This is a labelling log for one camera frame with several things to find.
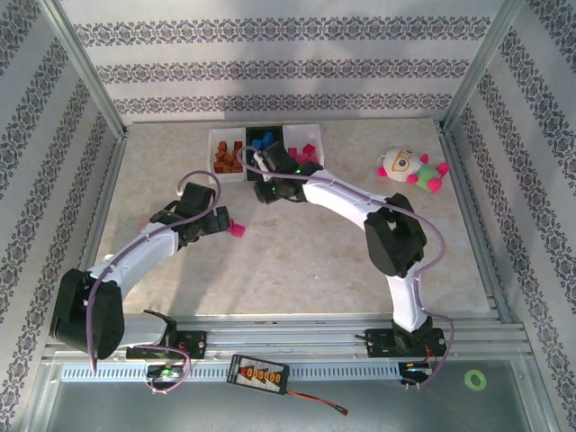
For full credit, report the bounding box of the small controller circuit board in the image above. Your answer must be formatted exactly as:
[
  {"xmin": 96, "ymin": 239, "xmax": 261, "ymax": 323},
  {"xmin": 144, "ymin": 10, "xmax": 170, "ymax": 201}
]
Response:
[
  {"xmin": 144, "ymin": 364, "xmax": 184, "ymax": 382},
  {"xmin": 398, "ymin": 362, "xmax": 433, "ymax": 377}
]

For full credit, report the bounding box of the black power distribution board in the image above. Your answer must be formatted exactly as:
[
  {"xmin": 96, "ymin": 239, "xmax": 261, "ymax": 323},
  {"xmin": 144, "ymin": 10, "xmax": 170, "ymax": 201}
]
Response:
[{"xmin": 226, "ymin": 354, "xmax": 292, "ymax": 397}]

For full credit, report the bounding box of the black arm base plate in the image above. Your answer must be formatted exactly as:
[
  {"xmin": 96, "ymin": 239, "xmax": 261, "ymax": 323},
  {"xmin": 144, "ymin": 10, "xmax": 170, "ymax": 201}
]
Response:
[
  {"xmin": 362, "ymin": 328, "xmax": 449, "ymax": 359},
  {"xmin": 125, "ymin": 330, "xmax": 208, "ymax": 361}
]

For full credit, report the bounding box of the aluminium frame post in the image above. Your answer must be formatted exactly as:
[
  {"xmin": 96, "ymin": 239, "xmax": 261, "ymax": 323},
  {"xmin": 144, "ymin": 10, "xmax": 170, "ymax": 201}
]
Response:
[
  {"xmin": 38, "ymin": 0, "xmax": 130, "ymax": 136},
  {"xmin": 440, "ymin": 0, "xmax": 531, "ymax": 134}
]

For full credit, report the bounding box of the aluminium side rail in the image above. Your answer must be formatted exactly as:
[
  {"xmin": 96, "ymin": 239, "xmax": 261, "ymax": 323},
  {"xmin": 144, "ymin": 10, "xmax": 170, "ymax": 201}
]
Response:
[
  {"xmin": 60, "ymin": 130, "xmax": 130, "ymax": 329},
  {"xmin": 438, "ymin": 130, "xmax": 518, "ymax": 325}
]

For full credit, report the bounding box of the white plastic bin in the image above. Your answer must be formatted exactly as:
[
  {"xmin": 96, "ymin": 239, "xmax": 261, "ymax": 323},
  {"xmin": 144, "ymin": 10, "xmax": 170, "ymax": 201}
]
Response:
[
  {"xmin": 282, "ymin": 123, "xmax": 326, "ymax": 168},
  {"xmin": 206, "ymin": 128, "xmax": 248, "ymax": 185}
]

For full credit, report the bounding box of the aluminium front rail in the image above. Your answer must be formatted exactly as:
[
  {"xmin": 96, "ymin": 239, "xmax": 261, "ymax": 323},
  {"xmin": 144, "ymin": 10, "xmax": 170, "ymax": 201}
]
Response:
[{"xmin": 42, "ymin": 314, "xmax": 535, "ymax": 361}]

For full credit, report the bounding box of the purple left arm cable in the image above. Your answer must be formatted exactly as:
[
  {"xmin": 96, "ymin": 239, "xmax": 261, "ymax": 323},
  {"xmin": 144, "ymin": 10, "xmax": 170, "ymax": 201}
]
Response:
[{"xmin": 87, "ymin": 168, "xmax": 222, "ymax": 395}]

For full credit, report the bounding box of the plush toy with glasses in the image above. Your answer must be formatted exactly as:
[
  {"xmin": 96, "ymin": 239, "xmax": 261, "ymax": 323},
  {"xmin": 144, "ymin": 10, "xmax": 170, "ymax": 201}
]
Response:
[{"xmin": 375, "ymin": 146, "xmax": 451, "ymax": 194}]

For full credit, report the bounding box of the red and black wire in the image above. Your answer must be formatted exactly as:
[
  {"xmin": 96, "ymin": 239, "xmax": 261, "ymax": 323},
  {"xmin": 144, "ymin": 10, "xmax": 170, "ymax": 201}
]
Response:
[{"xmin": 287, "ymin": 389, "xmax": 350, "ymax": 415}]

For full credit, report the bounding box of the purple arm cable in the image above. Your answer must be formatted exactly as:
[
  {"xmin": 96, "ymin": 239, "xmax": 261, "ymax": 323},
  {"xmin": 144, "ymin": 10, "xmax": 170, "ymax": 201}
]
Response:
[
  {"xmin": 87, "ymin": 168, "xmax": 222, "ymax": 395},
  {"xmin": 240, "ymin": 144, "xmax": 455, "ymax": 391}
]

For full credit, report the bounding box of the slotted grey cable duct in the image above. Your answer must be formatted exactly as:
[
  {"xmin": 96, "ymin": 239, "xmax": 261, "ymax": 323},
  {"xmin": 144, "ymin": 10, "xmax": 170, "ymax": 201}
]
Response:
[{"xmin": 58, "ymin": 363, "xmax": 406, "ymax": 383}]

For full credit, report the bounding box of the black plastic bin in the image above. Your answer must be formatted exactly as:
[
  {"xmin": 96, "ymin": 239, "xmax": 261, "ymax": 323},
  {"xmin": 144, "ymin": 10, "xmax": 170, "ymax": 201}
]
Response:
[{"xmin": 244, "ymin": 124, "xmax": 289, "ymax": 182}]

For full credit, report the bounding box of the green tape ring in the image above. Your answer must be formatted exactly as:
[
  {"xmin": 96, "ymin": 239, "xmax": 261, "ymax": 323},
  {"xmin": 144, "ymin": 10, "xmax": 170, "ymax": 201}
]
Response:
[{"xmin": 463, "ymin": 368, "xmax": 489, "ymax": 392}]

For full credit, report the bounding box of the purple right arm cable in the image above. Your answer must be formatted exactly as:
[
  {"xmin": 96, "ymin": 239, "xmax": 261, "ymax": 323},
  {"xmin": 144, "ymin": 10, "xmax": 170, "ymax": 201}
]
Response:
[{"xmin": 240, "ymin": 144, "xmax": 455, "ymax": 391}]

